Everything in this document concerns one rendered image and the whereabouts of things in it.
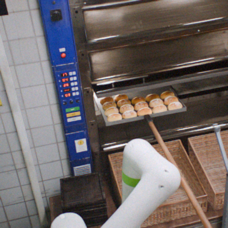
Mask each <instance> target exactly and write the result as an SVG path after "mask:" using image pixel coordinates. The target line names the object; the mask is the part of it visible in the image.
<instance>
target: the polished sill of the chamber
mask: <svg viewBox="0 0 228 228"><path fill-rule="evenodd" d="M226 95H228V86H225V87H220V88H215V89H209V90H202V91H197V92H194V93H189V94H182V95H177V97H178V98H179V99H180V100H181V102H182V103H183V104H184V103H189V102H193V101H199V100H204V99H209V98H216V97H221V96H226ZM95 114H96V120H99V119H103V117H102V114H101V112H100V110H97V111H95Z"/></svg>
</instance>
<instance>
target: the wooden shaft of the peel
mask: <svg viewBox="0 0 228 228"><path fill-rule="evenodd" d="M148 125H149V127H150V129H151V131H152V133H153V134H154V135H155V137H156V140H157V141H158V143H159V145H160V147H161V149H162V151H163V152H164V154H165V156H166V158H167V160H168V162H170V163H172V164H174V166H175V167H176V168H177V169H178V170H179V168H178V167H177V165H176V163H175V161H174V159H173V158H172V155H171V154H170V152H169V151H168V149H167V147H166V145H165V143H164V142H163V140H162V139H161V136H160V135H159V133H158V131H157V129H156V127H155V125H154V124H153V122H149V123H148ZM179 172H180V178H181V181H180V184H181V186H182V187H183V189H184V191H185V193H186V195H187V196H188V198H189V200H190V202H191V204H192V205H193V207H194V209H195V211H196V213H197V215H198V216H199V219H200V220H201V222H202V225H203V226H204V227H205V228H212V226H211V224H210V223H209V221H208V219H207V218H206V215H205V214H204V212H203V210H202V208H201V207H200V205H199V203H198V202H197V200H196V198H195V196H194V195H193V193H192V191H191V189H190V187H189V186H188V184H187V182H186V180H185V178H184V177H183V176H182V174H181V171H180V170H179Z"/></svg>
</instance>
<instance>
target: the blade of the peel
mask: <svg viewBox="0 0 228 228"><path fill-rule="evenodd" d="M165 91H171V92H173V91H172V90H171V89H170V87H169V86H165V87H159V88H156V89H150V90H144V91H139V92H133V93H128V94H126V95H127V96H128V100H130V102H131V101H132V99H133V98H134V97H136V96H143V97H144V98H145V99H146V97H147V95H149V94H158V95H159V97H160V95H161V94H162V93H163V92H165ZM174 96H175V97H177V96H176V94H175V93H174ZM111 97H112V98H113V100H114V98H115V96H111ZM101 99H102V98H98V99H96V101H97V104H98V107H99V109H100V112H101V114H102V117H103V119H104V122H105V125H106V126H110V125H115V124H120V123H125V122H131V121H136V120H141V119H144V115H143V116H138V115H137V116H136V117H133V118H126V119H123V118H122V119H121V120H116V121H111V122H108V121H107V116H105V110H103V108H102V106H103V105H101V104H100V100H101ZM160 99H161V98H160ZM177 99H178V102H179V103H181V105H182V108H179V109H174V110H168V109H167V111H162V112H157V113H155V114H154V113H153V112H152V114H150V115H149V116H150V117H151V118H152V117H158V116H163V115H168V114H174V113H177V112H182V111H187V108H186V106H185V105H184V104H183V103H182V102H181V100H180V99H179V98H178V97H177ZM161 100H162V99H161ZM162 101H164V100H162ZM113 102H114V103H115V104H116V105H117V102H116V101H115V100H114V101H113ZM146 103H147V104H148V108H150V109H151V110H152V109H153V108H151V107H149V102H147V101H146ZM131 105H132V106H133V107H134V106H135V105H133V104H132V103H131ZM163 105H164V104H163ZM164 106H166V107H168V105H164ZM116 108H118V110H119V112H118V113H119V114H120V115H121V116H122V113H121V112H120V108H119V107H118V106H117V107H116ZM134 111H135V112H136V114H137V111H136V110H135V109H134Z"/></svg>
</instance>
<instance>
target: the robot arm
mask: <svg viewBox="0 0 228 228"><path fill-rule="evenodd" d="M180 181H181V178H180V172H179V170H178V169H177V168H176V167H175V166H174V164H172V163H170V162H168V161H167V160H166V159H165V158H164V157H163V156H161V155H160V154H159V153H158V152H157V151H156V150H155V149H154V147H152V146H151V145H150V144H149V143H148V142H147V141H145V140H143V139H133V140H132V141H130V142H129V143H127V145H126V146H125V148H124V151H123V161H122V205H121V206H120V207H119V208H118V210H117V211H116V212H115V213H114V214H113V215H112V216H111V217H110V218H109V219H108V221H107V222H105V223H104V224H103V225H102V227H101V228H140V225H141V224H142V223H143V222H144V221H145V220H146V219H147V217H148V216H149V215H150V214H151V213H153V211H154V210H156V209H157V208H158V207H159V206H160V204H161V203H163V202H164V201H165V200H167V199H168V198H169V196H171V195H172V194H174V193H175V192H176V191H177V190H178V188H179V185H180ZM50 228H87V227H86V225H85V223H84V221H83V219H82V218H81V217H80V216H79V215H77V214H75V213H64V214H61V215H60V216H58V217H57V218H56V219H55V220H54V221H53V223H52V225H51V227H50Z"/></svg>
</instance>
